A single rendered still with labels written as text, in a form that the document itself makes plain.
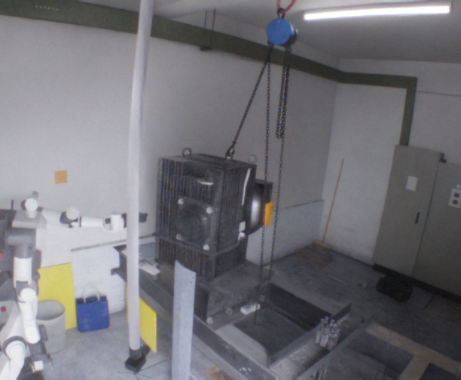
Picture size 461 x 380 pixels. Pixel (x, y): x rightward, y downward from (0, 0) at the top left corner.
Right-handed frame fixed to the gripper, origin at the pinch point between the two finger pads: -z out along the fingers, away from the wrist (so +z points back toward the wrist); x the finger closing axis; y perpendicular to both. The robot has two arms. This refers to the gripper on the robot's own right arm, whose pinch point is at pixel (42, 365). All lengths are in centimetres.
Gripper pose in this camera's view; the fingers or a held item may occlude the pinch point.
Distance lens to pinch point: 214.4
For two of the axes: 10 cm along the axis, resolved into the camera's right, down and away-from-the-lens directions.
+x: 8.8, -0.9, 4.7
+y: -4.8, -2.0, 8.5
